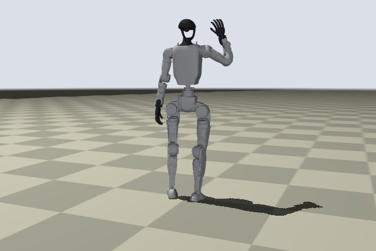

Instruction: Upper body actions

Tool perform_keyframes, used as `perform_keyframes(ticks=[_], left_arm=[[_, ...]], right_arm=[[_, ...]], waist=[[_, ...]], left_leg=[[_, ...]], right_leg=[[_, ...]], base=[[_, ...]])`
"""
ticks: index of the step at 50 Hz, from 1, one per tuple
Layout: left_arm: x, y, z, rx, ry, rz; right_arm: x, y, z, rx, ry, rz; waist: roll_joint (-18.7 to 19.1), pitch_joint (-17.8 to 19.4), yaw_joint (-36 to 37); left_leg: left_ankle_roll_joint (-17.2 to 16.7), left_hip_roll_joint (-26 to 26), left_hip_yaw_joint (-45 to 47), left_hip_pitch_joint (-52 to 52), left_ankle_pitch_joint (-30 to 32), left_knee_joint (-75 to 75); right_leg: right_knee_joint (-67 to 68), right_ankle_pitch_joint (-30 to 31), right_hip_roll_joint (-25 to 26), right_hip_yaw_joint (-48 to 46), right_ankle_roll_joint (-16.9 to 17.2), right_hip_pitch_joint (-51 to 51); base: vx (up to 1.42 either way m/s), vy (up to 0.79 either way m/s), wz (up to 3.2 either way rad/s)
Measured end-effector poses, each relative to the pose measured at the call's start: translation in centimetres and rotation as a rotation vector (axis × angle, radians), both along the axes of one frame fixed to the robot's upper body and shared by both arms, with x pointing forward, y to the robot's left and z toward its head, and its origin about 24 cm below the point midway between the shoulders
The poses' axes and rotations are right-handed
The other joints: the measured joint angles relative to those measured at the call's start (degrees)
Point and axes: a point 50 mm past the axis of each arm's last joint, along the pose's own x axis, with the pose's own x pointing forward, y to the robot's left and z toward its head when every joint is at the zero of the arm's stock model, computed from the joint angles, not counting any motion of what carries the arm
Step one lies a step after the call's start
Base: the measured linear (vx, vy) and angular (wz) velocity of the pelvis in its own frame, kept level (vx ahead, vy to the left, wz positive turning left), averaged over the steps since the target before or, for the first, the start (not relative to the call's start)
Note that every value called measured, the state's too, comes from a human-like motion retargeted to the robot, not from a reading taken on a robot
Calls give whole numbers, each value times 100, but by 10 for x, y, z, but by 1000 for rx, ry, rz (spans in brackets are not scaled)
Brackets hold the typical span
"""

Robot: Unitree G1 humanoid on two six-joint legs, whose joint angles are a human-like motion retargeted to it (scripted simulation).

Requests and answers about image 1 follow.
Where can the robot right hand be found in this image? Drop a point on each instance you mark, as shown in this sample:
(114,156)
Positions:
(219,30)

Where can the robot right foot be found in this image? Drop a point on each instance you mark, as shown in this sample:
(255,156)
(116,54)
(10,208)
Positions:
(195,197)

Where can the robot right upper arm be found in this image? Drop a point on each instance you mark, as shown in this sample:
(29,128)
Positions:
(207,51)

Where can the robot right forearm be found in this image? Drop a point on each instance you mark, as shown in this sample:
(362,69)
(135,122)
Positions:
(227,50)

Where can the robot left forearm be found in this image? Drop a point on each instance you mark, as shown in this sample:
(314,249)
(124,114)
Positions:
(161,91)

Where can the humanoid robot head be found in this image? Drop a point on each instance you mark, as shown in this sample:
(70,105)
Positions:
(186,25)

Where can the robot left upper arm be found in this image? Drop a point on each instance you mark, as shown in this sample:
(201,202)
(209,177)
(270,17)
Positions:
(167,59)

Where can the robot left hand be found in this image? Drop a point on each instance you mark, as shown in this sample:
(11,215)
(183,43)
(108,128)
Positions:
(157,112)

